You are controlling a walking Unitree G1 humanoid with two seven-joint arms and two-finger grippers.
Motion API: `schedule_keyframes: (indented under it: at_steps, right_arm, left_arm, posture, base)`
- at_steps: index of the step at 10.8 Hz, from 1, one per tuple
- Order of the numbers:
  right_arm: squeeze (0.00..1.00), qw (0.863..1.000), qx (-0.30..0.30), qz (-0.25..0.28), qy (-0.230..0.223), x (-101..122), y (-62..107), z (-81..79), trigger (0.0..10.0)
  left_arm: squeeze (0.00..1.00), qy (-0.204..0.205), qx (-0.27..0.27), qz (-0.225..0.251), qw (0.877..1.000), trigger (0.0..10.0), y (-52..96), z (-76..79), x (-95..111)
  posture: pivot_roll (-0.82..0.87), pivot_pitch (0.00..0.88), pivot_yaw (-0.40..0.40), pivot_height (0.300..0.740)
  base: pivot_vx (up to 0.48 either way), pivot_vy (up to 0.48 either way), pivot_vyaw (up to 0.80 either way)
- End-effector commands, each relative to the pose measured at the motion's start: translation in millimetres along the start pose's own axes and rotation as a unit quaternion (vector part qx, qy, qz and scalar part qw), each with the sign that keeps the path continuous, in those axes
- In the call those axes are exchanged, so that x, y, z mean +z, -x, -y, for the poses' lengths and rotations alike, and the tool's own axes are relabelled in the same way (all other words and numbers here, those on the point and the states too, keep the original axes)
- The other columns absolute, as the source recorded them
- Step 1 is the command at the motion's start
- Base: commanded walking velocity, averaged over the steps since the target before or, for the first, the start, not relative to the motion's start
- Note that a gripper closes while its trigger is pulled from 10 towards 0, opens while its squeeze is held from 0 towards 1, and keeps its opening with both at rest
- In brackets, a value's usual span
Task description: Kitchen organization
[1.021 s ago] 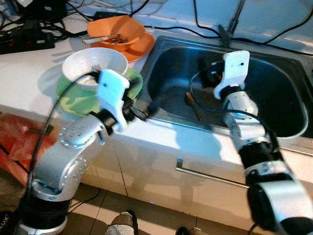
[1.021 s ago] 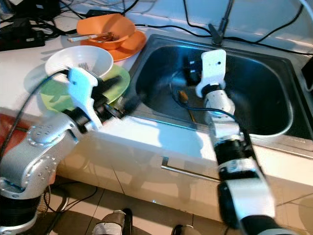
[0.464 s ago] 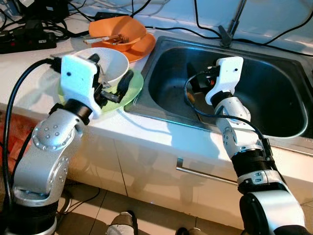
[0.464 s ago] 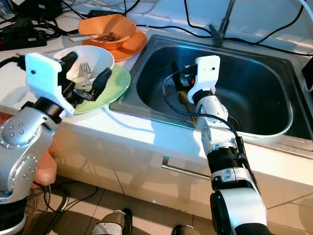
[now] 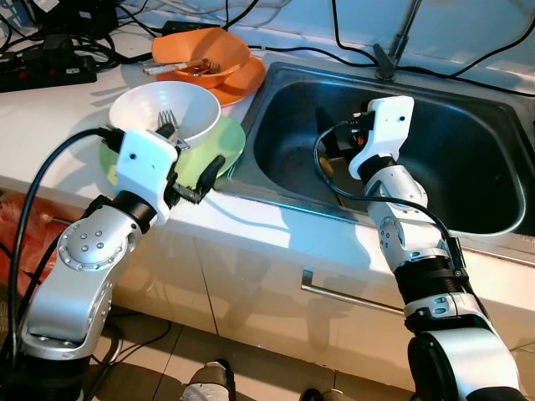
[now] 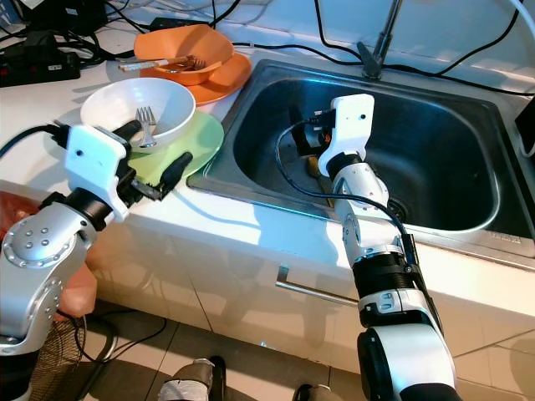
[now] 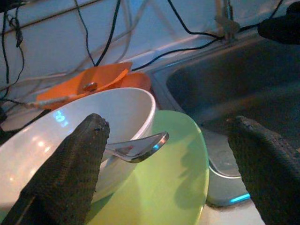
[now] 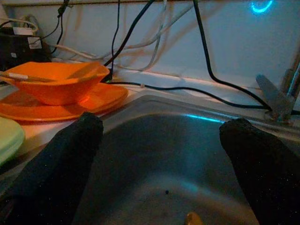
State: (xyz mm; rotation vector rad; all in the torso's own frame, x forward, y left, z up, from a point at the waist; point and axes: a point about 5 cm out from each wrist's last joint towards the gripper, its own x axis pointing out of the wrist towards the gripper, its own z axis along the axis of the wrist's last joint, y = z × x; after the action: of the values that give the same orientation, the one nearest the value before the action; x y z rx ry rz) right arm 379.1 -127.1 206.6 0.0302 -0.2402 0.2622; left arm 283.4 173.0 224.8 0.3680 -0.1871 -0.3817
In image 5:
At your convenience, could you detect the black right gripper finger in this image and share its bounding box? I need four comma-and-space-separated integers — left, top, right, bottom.
316, 107, 339, 158

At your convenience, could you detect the light green plate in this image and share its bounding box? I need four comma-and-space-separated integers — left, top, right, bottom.
99, 115, 247, 193

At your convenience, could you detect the white bowl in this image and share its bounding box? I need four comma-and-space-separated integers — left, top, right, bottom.
110, 81, 222, 148

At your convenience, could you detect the white kitchen cabinet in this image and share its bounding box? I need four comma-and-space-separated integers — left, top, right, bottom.
109, 196, 535, 393

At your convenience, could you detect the silver fork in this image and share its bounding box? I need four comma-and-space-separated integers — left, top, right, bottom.
156, 109, 190, 153

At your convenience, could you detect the dark metal faucet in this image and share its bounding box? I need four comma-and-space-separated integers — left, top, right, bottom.
372, 0, 424, 82

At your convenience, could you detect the orange bowl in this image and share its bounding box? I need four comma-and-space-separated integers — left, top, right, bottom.
151, 28, 252, 89

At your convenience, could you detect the orange plate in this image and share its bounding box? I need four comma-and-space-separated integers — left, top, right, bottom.
157, 53, 267, 107

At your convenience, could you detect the stainless steel sink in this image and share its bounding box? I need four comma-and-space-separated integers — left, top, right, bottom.
216, 60, 535, 261

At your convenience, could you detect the black power strip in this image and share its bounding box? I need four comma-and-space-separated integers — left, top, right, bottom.
0, 46, 99, 94

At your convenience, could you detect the black power adapter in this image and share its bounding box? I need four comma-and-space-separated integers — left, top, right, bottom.
33, 0, 118, 36

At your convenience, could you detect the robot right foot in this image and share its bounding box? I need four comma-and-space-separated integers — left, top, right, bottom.
299, 386, 356, 401

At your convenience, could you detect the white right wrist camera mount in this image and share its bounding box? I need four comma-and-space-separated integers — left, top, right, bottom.
349, 95, 416, 180

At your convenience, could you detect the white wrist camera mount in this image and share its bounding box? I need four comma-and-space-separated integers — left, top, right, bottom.
349, 95, 416, 180
114, 129, 180, 225

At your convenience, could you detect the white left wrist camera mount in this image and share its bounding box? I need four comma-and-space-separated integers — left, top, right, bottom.
114, 129, 180, 225

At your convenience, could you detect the white handled utensil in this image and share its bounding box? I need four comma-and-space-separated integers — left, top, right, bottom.
142, 57, 222, 79

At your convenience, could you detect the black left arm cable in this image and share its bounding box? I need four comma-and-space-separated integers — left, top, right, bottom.
7, 127, 126, 368

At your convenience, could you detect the long metal drawer handle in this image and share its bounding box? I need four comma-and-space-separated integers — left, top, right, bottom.
301, 268, 408, 317

